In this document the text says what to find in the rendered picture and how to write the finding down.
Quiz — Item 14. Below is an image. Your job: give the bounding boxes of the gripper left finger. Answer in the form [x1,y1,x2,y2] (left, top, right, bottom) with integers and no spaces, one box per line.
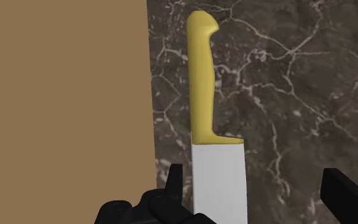
[93,163,217,224]

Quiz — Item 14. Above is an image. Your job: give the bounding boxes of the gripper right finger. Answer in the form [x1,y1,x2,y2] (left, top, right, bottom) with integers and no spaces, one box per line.
[320,167,358,224]

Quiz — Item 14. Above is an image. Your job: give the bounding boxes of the yellow-handled kitchen knife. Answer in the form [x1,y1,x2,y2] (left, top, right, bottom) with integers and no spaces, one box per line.
[186,10,249,224]

